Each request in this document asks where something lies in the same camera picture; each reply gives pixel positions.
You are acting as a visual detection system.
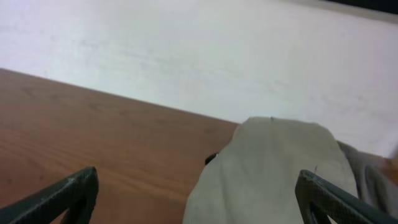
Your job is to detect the grey shorts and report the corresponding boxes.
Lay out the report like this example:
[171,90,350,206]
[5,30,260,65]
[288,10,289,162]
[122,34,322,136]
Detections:
[338,142,397,218]

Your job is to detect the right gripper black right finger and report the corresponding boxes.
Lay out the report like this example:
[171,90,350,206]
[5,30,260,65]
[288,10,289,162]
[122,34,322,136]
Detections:
[295,170,397,224]

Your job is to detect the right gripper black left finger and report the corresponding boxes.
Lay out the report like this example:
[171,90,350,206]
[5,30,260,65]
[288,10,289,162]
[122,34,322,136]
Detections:
[1,167,99,224]

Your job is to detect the khaki green shorts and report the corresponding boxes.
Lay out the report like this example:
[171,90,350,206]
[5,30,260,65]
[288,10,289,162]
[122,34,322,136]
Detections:
[183,117,358,223]

